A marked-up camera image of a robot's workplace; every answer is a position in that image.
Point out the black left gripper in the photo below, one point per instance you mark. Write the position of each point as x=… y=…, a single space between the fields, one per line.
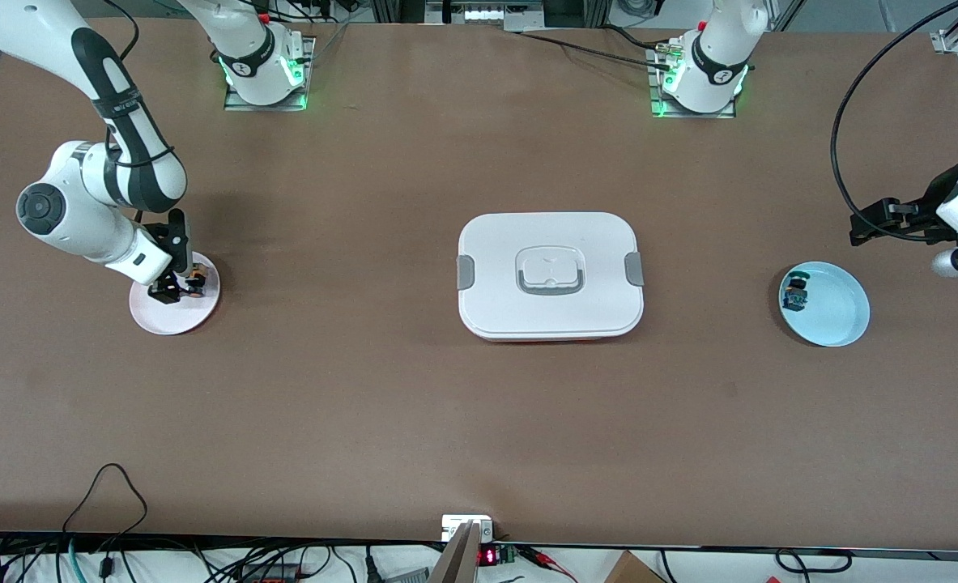
x=926 y=216

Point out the orange push button switch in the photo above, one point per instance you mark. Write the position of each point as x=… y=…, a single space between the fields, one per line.
x=196 y=283

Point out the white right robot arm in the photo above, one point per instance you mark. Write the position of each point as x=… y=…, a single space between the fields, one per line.
x=65 y=219

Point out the white lunch box grey clips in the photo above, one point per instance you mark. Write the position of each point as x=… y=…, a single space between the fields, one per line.
x=551 y=312

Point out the brown cardboard box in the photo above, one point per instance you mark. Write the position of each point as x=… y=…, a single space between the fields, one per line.
x=628 y=571

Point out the pink round plate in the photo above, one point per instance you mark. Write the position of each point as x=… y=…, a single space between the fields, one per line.
x=187 y=317

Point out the light blue round plate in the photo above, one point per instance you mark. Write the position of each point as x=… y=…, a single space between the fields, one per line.
x=835 y=312

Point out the blue black small part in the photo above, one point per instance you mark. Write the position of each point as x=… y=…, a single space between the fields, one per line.
x=796 y=300

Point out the black power adapter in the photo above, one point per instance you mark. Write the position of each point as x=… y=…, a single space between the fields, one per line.
x=272 y=575

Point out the white metal clamp block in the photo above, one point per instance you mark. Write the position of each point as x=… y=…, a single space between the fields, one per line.
x=454 y=525

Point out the black table edge trim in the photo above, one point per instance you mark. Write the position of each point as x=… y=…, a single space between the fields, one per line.
x=689 y=548

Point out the grey metal rack unit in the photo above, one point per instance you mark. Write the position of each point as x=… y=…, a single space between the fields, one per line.
x=487 y=14

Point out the red digit display module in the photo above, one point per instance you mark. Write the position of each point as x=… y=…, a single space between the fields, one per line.
x=487 y=556

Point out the red clip test leads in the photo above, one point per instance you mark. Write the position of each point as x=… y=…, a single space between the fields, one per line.
x=539 y=555

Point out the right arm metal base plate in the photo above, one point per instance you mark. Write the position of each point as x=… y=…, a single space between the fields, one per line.
x=240 y=105

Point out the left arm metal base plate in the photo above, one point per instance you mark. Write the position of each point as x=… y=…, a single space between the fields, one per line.
x=658 y=113

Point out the aluminium camera mount bar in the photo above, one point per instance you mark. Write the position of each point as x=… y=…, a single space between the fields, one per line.
x=458 y=563

